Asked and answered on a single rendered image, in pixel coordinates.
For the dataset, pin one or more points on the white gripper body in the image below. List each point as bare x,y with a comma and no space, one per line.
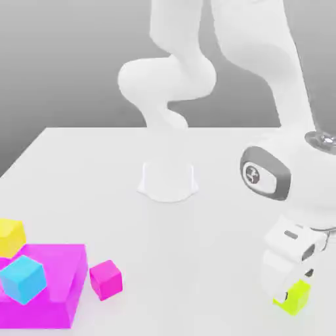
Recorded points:
275,273

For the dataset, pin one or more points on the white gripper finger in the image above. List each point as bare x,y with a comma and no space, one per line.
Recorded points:
281,297

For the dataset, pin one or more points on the small lime cube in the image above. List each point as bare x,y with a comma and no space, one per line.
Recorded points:
298,298

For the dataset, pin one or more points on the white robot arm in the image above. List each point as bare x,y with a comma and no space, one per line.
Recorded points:
183,73

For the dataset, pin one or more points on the small magenta cube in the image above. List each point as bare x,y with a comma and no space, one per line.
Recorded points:
106,281

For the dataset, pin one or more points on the small cyan cube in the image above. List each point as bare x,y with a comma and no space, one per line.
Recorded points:
23,279

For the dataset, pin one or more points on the small yellow cube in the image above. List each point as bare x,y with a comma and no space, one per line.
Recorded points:
10,236

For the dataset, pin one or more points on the large magenta box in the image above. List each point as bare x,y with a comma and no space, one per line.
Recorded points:
63,265

